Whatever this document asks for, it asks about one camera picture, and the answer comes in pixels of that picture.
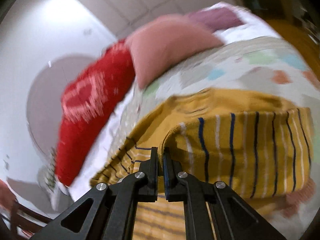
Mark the yellow striped knit sweater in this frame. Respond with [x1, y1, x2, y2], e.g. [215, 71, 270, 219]
[89, 87, 315, 240]

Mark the purple pillow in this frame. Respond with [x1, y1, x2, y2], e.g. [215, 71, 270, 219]
[187, 7, 244, 33]

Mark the red patterned pillow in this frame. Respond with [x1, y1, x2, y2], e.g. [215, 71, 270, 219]
[55, 40, 135, 186]

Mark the round grey headboard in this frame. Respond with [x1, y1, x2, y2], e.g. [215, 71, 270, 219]
[26, 54, 95, 164]

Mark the patchwork quilted bedspread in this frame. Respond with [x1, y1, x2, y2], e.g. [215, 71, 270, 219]
[109, 37, 319, 239]

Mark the white bed sheet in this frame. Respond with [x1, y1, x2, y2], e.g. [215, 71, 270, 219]
[67, 0, 281, 202]

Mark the pink pillow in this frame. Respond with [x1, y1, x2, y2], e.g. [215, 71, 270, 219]
[125, 14, 223, 89]

